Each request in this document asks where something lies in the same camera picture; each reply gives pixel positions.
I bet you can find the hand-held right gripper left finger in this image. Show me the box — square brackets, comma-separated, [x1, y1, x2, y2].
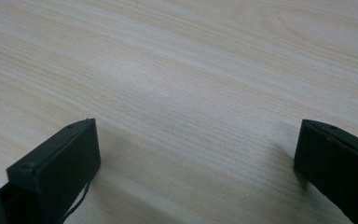
[0, 118, 102, 224]

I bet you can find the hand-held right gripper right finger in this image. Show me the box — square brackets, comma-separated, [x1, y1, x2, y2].
[293, 119, 358, 224]

